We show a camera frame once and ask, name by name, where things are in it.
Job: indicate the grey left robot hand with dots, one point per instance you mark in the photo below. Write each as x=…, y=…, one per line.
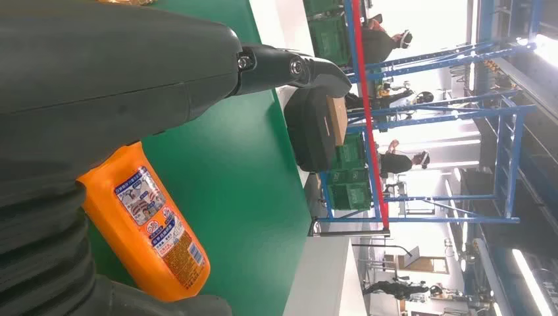
x=109, y=65

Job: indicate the orange plastic bottle clear cap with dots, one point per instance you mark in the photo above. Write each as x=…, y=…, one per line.
x=144, y=226

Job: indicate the green table mat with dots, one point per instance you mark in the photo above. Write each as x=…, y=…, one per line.
x=235, y=174

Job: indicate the black zip carry case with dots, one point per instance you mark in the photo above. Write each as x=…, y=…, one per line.
x=309, y=131

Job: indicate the green plastic crate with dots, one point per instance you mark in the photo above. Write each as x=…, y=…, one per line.
x=348, y=175
x=351, y=152
x=322, y=6
x=329, y=41
x=351, y=197

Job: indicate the brown cardboard box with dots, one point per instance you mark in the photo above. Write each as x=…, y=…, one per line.
x=338, y=122

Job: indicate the red pole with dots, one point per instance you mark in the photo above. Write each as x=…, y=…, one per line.
x=368, y=113

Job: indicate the person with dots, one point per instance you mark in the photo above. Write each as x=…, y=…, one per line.
x=394, y=163
x=392, y=288
x=377, y=46
x=385, y=101

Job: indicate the stainless steel table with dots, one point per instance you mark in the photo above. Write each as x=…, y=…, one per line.
x=348, y=233

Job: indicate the white panel table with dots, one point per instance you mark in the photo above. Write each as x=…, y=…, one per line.
x=318, y=279

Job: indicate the blue metal rack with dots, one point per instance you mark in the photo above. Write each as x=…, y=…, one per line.
x=508, y=165

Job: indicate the ceiling light strip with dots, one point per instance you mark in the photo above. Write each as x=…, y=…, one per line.
x=547, y=48
x=527, y=283

